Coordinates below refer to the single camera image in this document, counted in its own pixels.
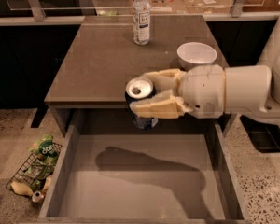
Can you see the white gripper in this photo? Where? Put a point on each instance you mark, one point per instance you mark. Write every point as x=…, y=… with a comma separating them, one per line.
x=202, y=89

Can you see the clear plastic water bottle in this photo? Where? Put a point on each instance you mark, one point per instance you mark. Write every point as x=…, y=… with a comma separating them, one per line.
x=141, y=22

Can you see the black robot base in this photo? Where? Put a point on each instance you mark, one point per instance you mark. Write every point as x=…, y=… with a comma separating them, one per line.
x=264, y=137

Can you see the grey open drawer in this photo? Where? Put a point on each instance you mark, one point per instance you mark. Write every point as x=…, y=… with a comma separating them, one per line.
x=109, y=172

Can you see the green chip bag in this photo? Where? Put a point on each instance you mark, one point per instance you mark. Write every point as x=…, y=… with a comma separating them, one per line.
x=44, y=149

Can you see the green white snack bag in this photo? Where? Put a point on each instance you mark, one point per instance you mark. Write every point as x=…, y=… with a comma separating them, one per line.
x=39, y=170

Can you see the yellow snack packet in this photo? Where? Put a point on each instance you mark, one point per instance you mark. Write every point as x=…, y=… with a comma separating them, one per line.
x=21, y=189

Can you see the white ceramic bowl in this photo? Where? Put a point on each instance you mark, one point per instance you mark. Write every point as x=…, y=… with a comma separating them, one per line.
x=194, y=54

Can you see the black wire basket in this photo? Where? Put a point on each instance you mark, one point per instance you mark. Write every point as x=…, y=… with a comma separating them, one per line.
x=20, y=177

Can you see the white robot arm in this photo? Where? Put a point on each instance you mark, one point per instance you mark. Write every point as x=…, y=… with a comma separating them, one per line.
x=254, y=91

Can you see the silver can on floor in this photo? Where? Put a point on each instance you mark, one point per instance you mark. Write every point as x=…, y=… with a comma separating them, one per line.
x=38, y=197

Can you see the blue pepsi can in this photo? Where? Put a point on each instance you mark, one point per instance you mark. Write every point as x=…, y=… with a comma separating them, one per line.
x=139, y=89

